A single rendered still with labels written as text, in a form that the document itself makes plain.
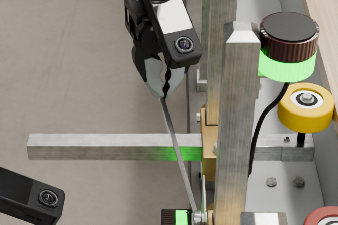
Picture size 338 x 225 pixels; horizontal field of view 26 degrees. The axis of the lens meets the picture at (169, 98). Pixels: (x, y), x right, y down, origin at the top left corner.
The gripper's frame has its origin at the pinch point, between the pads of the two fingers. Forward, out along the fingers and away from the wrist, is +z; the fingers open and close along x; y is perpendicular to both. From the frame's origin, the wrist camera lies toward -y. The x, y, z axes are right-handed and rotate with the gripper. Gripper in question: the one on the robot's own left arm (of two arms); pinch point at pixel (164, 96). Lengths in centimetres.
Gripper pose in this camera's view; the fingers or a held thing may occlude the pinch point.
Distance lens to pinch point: 107.0
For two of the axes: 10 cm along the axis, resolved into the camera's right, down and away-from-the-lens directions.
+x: -9.4, 2.1, -2.7
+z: 0.0, 7.8, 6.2
